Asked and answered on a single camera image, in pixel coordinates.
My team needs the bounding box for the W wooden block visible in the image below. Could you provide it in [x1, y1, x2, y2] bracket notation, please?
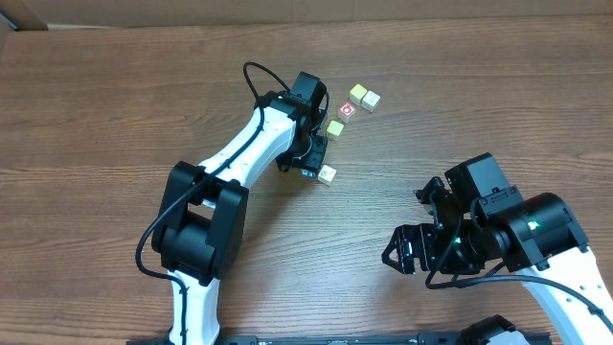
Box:
[317, 165, 337, 186]

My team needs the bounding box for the blue T wooden block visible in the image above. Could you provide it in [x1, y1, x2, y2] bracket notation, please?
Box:
[301, 169, 316, 179]

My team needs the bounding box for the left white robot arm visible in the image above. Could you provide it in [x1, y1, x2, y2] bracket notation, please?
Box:
[141, 93, 328, 344]

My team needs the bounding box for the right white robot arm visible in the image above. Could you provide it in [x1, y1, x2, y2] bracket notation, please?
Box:
[382, 176, 612, 344]

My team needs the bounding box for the yellow block with drawing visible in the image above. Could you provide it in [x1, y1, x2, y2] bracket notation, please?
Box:
[326, 120, 345, 141]

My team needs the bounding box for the red Q wooden block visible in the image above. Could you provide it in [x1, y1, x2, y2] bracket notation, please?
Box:
[337, 102, 357, 124]

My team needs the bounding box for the far yellow top block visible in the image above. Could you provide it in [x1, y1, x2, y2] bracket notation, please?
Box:
[349, 83, 368, 105]

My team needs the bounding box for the plain white wooden block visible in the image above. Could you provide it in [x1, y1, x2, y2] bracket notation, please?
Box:
[361, 90, 380, 113]

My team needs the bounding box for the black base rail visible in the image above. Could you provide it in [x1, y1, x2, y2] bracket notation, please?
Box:
[126, 314, 552, 345]

